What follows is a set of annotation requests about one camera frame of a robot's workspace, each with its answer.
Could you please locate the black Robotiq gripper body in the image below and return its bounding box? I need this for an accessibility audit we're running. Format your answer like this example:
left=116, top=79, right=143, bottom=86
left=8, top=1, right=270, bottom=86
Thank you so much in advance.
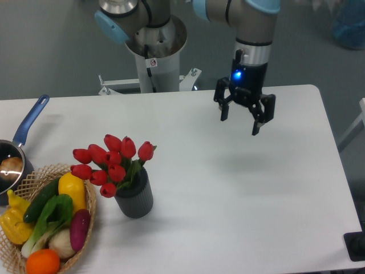
left=228, top=57, right=267, bottom=107

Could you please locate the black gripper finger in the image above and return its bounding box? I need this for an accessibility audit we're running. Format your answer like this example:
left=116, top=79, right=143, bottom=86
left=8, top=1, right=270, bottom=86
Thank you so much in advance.
left=213, top=77, right=233, bottom=122
left=249, top=94, right=276, bottom=136

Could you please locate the red tulip bouquet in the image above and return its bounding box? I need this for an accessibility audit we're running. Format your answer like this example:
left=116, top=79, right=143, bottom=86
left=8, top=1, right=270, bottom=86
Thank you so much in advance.
left=71, top=134, right=157, bottom=198

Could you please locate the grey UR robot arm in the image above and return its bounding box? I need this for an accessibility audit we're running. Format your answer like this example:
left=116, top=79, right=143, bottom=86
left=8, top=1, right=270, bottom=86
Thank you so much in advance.
left=94, top=1, right=280, bottom=135

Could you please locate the dark grey ribbed vase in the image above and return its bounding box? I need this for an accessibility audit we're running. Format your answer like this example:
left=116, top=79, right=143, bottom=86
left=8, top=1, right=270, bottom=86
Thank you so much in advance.
left=115, top=167, right=154, bottom=219

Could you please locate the white furniture leg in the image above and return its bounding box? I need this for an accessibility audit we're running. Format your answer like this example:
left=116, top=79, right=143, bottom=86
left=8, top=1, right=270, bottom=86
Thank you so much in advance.
left=337, top=98, right=364, bottom=153

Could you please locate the blue plastic bag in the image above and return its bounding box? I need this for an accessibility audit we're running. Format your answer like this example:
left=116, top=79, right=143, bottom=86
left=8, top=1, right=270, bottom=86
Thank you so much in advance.
left=332, top=0, right=364, bottom=50

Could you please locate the black device at table edge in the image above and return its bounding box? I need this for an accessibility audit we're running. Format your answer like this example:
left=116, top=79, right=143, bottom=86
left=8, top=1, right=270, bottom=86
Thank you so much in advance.
left=343, top=232, right=364, bottom=261

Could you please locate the purple sweet potato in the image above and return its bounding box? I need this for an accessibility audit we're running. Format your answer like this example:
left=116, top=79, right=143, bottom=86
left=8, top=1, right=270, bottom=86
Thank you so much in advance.
left=70, top=209, right=91, bottom=252

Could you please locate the green bok choy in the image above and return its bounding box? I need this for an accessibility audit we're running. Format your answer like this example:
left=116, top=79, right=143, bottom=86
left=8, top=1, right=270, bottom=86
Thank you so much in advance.
left=21, top=194, right=73, bottom=258

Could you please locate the white garlic bulb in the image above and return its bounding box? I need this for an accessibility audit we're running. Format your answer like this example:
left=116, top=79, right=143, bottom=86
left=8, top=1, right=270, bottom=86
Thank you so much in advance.
left=48, top=228, right=76, bottom=260

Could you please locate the green cucumber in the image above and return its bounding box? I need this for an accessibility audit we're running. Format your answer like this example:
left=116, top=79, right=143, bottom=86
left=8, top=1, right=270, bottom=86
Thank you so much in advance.
left=23, top=177, right=60, bottom=223

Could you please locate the brown bread roll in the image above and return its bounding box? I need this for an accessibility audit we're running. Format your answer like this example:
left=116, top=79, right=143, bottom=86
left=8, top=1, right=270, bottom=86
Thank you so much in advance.
left=1, top=157, right=23, bottom=181

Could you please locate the orange tangerine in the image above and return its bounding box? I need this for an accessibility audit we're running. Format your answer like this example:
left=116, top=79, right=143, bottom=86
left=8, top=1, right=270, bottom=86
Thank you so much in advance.
left=26, top=249, right=60, bottom=274

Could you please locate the yellow bell pepper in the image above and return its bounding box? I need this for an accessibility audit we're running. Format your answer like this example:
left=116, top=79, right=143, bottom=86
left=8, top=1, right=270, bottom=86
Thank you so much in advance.
left=1, top=190, right=34, bottom=245

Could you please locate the white metal base frame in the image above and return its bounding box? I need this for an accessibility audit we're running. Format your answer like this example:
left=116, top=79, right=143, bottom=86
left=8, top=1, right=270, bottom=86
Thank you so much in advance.
left=98, top=67, right=202, bottom=95

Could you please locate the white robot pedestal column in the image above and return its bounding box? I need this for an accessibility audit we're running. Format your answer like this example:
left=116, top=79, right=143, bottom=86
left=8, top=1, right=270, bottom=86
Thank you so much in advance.
left=135, top=53, right=180, bottom=93

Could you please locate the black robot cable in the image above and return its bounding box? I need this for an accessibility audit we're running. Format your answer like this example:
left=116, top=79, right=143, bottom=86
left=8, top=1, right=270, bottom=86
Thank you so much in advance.
left=144, top=44, right=157, bottom=93

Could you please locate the blue handled saucepan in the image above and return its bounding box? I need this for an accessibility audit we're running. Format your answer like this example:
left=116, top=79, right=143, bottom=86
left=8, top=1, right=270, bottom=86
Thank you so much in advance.
left=1, top=95, right=50, bottom=206

